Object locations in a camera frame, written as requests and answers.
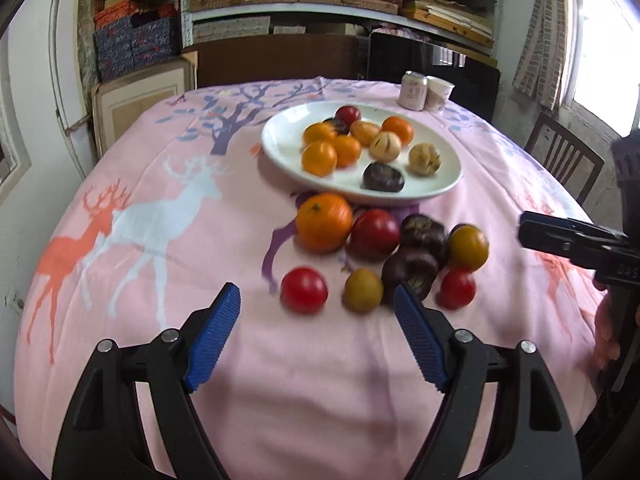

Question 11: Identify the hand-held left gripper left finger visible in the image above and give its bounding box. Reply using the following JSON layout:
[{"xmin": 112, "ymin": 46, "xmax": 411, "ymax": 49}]
[{"xmin": 50, "ymin": 282, "xmax": 242, "ymax": 480}]

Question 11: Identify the bright window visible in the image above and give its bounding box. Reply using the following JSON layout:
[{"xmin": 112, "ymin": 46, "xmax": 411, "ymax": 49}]
[{"xmin": 570, "ymin": 0, "xmax": 640, "ymax": 133}]

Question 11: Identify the striped pepino melon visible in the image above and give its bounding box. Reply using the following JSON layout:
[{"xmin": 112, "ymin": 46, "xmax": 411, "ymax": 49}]
[
  {"xmin": 369, "ymin": 131, "xmax": 403, "ymax": 163},
  {"xmin": 408, "ymin": 143, "xmax": 442, "ymax": 177}
]

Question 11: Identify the large orange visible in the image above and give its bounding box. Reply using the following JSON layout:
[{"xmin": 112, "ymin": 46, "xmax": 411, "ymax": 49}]
[{"xmin": 295, "ymin": 192, "xmax": 354, "ymax": 253}]

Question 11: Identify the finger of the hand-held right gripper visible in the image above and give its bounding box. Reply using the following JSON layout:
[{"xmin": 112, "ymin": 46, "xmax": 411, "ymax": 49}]
[{"xmin": 519, "ymin": 211, "xmax": 632, "ymax": 271}]

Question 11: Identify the green mottled panel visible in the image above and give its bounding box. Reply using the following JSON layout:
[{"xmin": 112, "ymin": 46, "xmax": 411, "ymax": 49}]
[{"xmin": 76, "ymin": 0, "xmax": 99, "ymax": 86}]

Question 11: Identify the orange patterned box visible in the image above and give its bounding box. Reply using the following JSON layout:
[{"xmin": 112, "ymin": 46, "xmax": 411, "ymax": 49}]
[{"xmin": 94, "ymin": 0, "xmax": 151, "ymax": 30}]

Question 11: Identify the pink cloth bundle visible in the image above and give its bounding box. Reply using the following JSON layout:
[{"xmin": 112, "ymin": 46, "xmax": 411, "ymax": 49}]
[{"xmin": 370, "ymin": 24, "xmax": 417, "ymax": 42}]

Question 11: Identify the white drink can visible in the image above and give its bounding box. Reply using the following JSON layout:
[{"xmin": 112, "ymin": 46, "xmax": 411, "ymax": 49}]
[{"xmin": 398, "ymin": 71, "xmax": 429, "ymax": 111}]

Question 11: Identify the large dark red plum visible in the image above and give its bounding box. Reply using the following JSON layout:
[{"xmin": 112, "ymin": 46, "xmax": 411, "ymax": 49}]
[{"xmin": 348, "ymin": 208, "xmax": 401, "ymax": 262}]

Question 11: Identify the white round plate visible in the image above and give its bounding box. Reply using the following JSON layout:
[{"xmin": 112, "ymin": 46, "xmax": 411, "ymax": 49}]
[{"xmin": 261, "ymin": 101, "xmax": 463, "ymax": 207}]

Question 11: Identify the small orange mandarin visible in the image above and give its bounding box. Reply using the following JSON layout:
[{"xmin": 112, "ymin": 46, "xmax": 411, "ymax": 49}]
[
  {"xmin": 303, "ymin": 122, "xmax": 337, "ymax": 145},
  {"xmin": 332, "ymin": 135, "xmax": 362, "ymax": 168},
  {"xmin": 301, "ymin": 140, "xmax": 338, "ymax": 177},
  {"xmin": 381, "ymin": 116, "xmax": 415, "ymax": 145}
]

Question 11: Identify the white paper cup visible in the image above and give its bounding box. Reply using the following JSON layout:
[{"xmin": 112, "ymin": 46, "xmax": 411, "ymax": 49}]
[{"xmin": 424, "ymin": 76, "xmax": 455, "ymax": 112}]

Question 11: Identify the cardboard boxed wooden frame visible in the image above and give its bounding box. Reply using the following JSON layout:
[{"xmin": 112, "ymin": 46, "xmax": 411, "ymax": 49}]
[{"xmin": 91, "ymin": 56, "xmax": 199, "ymax": 160}]

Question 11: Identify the yellow green plum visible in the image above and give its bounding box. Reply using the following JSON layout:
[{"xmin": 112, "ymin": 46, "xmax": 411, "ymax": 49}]
[{"xmin": 342, "ymin": 267, "xmax": 384, "ymax": 314}]

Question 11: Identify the stack of yellow flat boxes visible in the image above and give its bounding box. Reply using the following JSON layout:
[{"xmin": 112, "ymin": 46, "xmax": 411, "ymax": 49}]
[{"xmin": 400, "ymin": 0, "xmax": 497, "ymax": 50}]

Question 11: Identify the person's right hand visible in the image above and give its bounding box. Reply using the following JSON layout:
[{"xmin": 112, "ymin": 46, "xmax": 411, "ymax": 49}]
[{"xmin": 594, "ymin": 292, "xmax": 622, "ymax": 367}]

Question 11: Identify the dark wooden chair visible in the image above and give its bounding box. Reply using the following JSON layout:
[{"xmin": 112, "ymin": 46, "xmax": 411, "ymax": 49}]
[{"xmin": 524, "ymin": 111, "xmax": 607, "ymax": 206}]

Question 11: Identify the white leaning board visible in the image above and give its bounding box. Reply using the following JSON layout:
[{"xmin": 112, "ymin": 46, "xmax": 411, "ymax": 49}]
[{"xmin": 47, "ymin": 0, "xmax": 97, "ymax": 181}]

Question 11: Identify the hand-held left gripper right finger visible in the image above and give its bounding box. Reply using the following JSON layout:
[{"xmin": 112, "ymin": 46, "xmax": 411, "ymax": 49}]
[{"xmin": 392, "ymin": 285, "xmax": 583, "ymax": 480}]

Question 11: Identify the grey patterned box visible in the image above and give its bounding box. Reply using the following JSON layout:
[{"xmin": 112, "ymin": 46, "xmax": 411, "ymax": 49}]
[{"xmin": 192, "ymin": 15, "xmax": 272, "ymax": 44}]

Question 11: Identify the pink deer print tablecloth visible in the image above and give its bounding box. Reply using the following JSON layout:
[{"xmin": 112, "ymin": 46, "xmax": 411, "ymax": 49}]
[{"xmin": 14, "ymin": 77, "xmax": 608, "ymax": 480}]

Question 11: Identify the black glossy panel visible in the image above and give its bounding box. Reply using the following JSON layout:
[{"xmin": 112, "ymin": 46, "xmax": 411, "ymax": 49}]
[{"xmin": 366, "ymin": 30, "xmax": 502, "ymax": 125}]

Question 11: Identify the dark brown wooden panel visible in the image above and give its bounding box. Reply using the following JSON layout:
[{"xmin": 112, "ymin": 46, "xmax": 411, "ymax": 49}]
[{"xmin": 181, "ymin": 35, "xmax": 370, "ymax": 90}]

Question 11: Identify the red tomato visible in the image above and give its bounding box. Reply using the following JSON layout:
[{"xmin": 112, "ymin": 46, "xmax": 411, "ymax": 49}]
[
  {"xmin": 280, "ymin": 266, "xmax": 329, "ymax": 315},
  {"xmin": 334, "ymin": 105, "xmax": 362, "ymax": 128},
  {"xmin": 436, "ymin": 267, "xmax": 477, "ymax": 310}
]

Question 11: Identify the stack of blue floral boxes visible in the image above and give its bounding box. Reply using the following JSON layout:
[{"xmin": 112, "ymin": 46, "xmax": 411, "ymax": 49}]
[{"xmin": 93, "ymin": 17, "xmax": 182, "ymax": 82}]

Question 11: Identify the sliding glass window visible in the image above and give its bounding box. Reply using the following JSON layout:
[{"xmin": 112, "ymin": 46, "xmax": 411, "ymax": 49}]
[{"xmin": 0, "ymin": 45, "xmax": 32, "ymax": 206}]

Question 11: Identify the yellow flat box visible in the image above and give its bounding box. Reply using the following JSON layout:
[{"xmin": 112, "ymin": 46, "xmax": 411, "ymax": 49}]
[{"xmin": 452, "ymin": 46, "xmax": 501, "ymax": 68}]

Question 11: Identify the checkered curtain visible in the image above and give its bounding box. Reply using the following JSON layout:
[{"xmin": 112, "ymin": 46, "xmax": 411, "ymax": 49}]
[{"xmin": 512, "ymin": 0, "xmax": 585, "ymax": 112}]

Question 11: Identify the cardboard box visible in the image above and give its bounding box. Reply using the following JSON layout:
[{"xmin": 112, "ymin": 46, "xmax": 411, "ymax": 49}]
[{"xmin": 306, "ymin": 21, "xmax": 362, "ymax": 37}]

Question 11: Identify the white metal shelf rack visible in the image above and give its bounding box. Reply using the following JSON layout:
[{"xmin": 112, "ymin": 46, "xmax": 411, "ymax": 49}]
[{"xmin": 180, "ymin": 0, "xmax": 501, "ymax": 56}]

